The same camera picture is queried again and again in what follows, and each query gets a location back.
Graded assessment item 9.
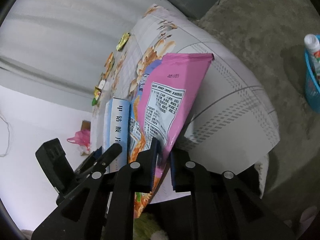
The blue white medicine box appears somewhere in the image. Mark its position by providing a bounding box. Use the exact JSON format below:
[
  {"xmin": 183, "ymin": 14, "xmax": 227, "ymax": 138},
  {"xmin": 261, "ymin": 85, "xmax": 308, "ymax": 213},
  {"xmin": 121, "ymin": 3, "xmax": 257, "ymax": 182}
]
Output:
[{"xmin": 103, "ymin": 98, "xmax": 130, "ymax": 173}]

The pink snack bag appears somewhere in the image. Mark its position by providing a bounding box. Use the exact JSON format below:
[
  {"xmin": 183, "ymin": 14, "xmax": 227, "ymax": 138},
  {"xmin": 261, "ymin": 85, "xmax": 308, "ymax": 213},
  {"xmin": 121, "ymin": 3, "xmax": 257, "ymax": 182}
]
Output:
[{"xmin": 128, "ymin": 53, "xmax": 214, "ymax": 218}]

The white bottle red cap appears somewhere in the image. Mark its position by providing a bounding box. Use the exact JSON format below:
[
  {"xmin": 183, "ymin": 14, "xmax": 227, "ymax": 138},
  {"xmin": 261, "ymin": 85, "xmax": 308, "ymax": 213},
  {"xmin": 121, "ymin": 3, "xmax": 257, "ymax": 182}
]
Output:
[{"xmin": 304, "ymin": 34, "xmax": 320, "ymax": 81}]

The blue plastic trash basket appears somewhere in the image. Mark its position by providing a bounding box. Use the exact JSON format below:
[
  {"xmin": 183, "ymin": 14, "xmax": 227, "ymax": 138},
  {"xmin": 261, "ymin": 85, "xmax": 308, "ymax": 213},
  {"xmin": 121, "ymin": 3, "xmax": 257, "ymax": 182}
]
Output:
[{"xmin": 304, "ymin": 35, "xmax": 319, "ymax": 113}]

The pink plastic bag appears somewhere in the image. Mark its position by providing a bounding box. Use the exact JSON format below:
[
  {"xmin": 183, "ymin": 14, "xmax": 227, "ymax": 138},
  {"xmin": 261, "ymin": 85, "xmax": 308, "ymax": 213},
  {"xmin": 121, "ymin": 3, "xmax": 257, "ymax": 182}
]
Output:
[{"xmin": 67, "ymin": 129, "xmax": 91, "ymax": 148}]

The green small packet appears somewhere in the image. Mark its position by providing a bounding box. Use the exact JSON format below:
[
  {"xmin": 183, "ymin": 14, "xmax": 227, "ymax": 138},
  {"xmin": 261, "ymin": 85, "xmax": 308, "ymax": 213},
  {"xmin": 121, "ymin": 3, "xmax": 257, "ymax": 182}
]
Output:
[{"xmin": 92, "ymin": 98, "xmax": 98, "ymax": 106}]

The floral tablecloth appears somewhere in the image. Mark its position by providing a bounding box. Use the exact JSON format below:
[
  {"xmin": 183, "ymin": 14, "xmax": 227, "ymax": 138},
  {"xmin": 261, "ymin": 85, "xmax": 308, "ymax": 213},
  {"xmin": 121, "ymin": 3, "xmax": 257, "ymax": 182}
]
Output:
[{"xmin": 89, "ymin": 3, "xmax": 281, "ymax": 204}]

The yellow small packet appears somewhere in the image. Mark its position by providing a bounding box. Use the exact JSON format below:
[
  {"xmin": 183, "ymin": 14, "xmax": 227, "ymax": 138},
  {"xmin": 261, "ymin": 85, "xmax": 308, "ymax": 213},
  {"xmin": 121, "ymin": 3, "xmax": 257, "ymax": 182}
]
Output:
[{"xmin": 94, "ymin": 86, "xmax": 101, "ymax": 100}]

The white brown small packet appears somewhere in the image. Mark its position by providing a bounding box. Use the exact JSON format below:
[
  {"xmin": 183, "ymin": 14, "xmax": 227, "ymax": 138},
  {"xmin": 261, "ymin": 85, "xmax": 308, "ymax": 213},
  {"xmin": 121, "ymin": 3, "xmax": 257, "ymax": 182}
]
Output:
[{"xmin": 98, "ymin": 80, "xmax": 106, "ymax": 90}]

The orange snack packet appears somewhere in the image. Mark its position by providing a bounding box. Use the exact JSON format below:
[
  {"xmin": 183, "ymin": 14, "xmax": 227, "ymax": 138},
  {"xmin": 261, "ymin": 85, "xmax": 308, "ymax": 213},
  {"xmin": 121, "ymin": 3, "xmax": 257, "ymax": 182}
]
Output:
[{"xmin": 103, "ymin": 52, "xmax": 114, "ymax": 80}]

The yellow crumpled wrapper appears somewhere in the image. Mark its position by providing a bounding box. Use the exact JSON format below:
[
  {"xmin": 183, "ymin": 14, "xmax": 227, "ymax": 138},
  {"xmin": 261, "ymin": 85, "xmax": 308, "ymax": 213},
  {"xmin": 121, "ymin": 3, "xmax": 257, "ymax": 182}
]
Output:
[{"xmin": 116, "ymin": 33, "xmax": 131, "ymax": 51}]

